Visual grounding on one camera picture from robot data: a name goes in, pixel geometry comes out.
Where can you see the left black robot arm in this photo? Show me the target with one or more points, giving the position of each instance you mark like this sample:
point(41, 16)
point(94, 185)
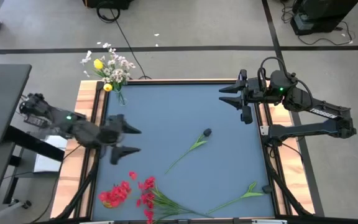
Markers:
point(73, 126)

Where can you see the black aluminium table frame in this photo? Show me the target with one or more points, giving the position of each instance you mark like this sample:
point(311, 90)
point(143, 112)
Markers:
point(222, 221)

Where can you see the black box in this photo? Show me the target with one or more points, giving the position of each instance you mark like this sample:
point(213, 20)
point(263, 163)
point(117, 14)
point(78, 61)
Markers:
point(107, 3)

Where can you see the white large-blossom flower sprig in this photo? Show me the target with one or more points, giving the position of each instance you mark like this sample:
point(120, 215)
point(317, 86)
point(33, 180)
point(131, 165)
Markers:
point(88, 55)

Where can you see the black desk leg beam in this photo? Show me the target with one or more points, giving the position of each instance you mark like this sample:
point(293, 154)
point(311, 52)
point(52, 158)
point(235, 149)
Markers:
point(42, 149)

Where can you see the blue table mat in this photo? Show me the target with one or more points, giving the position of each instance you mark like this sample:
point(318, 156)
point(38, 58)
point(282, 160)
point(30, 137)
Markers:
point(228, 155)

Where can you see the black equipment case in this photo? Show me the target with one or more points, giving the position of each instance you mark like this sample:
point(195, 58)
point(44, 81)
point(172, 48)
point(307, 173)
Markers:
point(322, 12)

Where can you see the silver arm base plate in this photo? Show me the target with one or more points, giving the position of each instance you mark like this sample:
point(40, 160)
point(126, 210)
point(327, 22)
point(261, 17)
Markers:
point(263, 130)

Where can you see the white box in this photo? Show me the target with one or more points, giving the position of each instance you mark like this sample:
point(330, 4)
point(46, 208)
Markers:
point(47, 158)

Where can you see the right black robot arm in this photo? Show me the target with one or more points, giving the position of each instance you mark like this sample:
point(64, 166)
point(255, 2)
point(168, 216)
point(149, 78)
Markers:
point(322, 112)

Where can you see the black caster wheel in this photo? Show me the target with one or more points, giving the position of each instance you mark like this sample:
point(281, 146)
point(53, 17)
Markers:
point(26, 204)

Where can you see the black artificial tulip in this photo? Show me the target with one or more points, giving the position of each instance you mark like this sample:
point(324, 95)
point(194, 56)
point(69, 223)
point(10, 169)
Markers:
point(207, 132)

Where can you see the green leafy stem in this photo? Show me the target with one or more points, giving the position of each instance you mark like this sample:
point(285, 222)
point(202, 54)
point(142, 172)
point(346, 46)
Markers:
point(267, 189)

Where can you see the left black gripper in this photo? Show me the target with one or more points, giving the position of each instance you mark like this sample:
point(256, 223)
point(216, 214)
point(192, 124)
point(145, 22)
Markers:
point(110, 133)

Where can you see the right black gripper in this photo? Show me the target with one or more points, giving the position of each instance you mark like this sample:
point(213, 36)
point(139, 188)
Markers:
point(258, 91)

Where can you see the yellow artificial tulip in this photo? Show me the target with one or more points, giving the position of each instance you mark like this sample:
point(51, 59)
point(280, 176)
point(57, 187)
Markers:
point(107, 87)
point(98, 63)

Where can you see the white frame bracket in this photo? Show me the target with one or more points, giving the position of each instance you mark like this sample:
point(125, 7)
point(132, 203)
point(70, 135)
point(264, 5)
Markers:
point(269, 221)
point(96, 222)

